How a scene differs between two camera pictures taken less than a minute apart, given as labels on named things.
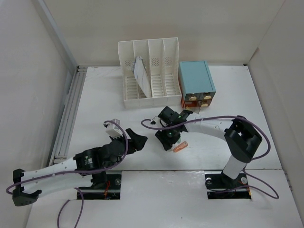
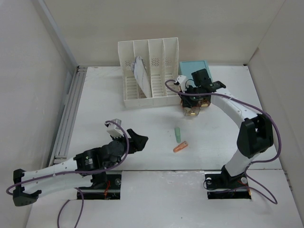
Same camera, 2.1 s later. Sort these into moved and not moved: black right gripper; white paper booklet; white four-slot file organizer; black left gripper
Moved: black right gripper
Not moved: white paper booklet; white four-slot file organizer; black left gripper
